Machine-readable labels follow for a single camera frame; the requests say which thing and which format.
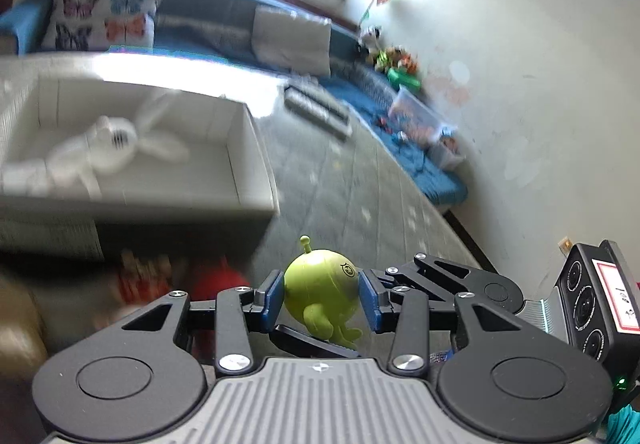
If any white storage box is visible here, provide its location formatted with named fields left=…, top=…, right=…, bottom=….
left=0, top=73, right=281, bottom=261

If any white plush rabbit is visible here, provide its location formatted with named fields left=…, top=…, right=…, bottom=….
left=0, top=93, right=192, bottom=199

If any pile of plush toys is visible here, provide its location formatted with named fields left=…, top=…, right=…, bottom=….
left=359, top=24, right=421, bottom=75

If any grey striped board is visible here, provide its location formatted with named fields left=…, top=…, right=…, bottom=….
left=283, top=83, right=354, bottom=141

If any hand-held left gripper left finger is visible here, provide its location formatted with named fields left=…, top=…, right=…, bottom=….
left=121, top=269, right=286, bottom=375

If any green toy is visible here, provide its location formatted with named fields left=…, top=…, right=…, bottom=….
left=387, top=68, right=423, bottom=91

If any clear plastic toy bin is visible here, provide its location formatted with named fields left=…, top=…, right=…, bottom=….
left=387, top=85, right=459, bottom=148

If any grey pillow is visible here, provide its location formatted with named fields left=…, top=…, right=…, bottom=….
left=250, top=5, right=334, bottom=78

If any green alien toy figure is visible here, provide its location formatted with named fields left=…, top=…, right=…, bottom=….
left=283, top=235, right=364, bottom=350

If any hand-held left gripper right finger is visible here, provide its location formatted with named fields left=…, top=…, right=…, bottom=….
left=358, top=270, right=547, bottom=376

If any red and white toy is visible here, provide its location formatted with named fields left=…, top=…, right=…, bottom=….
left=116, top=249, right=173, bottom=310

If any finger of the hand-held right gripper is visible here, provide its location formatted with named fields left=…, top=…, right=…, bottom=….
left=270, top=324, right=362, bottom=359
left=385, top=252, right=483, bottom=312

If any small clear plastic box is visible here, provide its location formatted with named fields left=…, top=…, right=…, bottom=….
left=429, top=134, right=469, bottom=173

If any butterfly print pillow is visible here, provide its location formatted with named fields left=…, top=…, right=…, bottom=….
left=40, top=0, right=167, bottom=53

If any red round toy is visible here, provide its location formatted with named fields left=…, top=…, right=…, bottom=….
left=189, top=258, right=252, bottom=306

